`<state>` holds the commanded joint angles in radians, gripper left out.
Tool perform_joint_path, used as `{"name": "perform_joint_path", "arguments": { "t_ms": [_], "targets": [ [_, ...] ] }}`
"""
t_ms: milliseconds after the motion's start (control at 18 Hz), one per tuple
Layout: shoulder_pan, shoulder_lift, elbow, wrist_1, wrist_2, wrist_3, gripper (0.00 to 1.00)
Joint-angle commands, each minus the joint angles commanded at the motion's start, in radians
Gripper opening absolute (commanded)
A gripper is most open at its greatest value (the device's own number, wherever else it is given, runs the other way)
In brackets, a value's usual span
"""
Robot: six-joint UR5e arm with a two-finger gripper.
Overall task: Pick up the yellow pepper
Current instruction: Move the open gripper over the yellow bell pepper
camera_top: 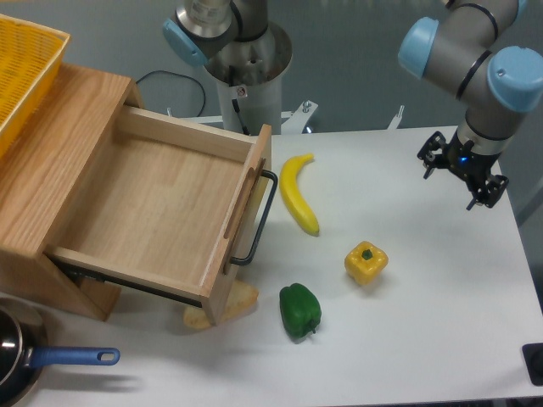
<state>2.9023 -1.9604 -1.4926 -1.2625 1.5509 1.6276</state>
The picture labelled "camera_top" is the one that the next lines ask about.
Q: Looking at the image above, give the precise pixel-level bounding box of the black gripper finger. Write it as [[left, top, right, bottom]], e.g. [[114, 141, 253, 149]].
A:
[[417, 131, 447, 179], [466, 175, 509, 210]]

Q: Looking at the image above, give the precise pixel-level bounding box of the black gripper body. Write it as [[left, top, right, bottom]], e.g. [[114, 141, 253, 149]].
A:
[[443, 134, 501, 192]]

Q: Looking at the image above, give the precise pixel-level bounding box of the yellow bell pepper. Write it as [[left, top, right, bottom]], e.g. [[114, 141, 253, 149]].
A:
[[344, 241, 389, 285]]

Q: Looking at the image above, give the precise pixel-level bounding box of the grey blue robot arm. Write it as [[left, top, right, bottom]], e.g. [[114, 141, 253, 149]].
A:
[[162, 1, 542, 207]]

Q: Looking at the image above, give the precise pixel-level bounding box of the green bell pepper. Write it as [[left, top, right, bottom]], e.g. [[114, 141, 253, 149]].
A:
[[279, 283, 322, 340]]

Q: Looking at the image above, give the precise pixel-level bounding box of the yellow banana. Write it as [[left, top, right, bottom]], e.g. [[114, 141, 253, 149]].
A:
[[279, 153, 320, 237]]

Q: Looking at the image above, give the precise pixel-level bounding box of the black corner object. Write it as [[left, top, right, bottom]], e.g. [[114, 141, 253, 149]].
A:
[[522, 343, 543, 387]]

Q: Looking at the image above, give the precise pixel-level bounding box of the bread slice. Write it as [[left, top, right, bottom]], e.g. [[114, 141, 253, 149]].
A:
[[182, 280, 260, 330]]

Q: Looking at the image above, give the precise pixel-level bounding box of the open wooden drawer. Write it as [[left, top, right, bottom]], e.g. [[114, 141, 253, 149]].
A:
[[45, 107, 272, 325]]

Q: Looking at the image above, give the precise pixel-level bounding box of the wooden drawer cabinet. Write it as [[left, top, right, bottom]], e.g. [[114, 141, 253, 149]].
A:
[[1, 64, 143, 321]]

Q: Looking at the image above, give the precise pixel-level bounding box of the yellow plastic basket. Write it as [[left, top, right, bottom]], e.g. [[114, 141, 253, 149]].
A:
[[1, 14, 70, 155]]

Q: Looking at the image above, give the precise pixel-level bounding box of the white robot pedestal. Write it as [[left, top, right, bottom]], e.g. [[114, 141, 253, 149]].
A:
[[205, 22, 318, 136]]

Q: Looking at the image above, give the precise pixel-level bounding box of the black drawer handle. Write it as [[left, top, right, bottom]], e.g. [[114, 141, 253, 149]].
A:
[[229, 170, 279, 266]]

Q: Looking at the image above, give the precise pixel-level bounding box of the black cable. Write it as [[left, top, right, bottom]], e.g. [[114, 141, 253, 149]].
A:
[[134, 70, 207, 118]]

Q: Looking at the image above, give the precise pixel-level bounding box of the black pan blue handle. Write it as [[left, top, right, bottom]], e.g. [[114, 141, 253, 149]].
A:
[[1, 298, 120, 406]]

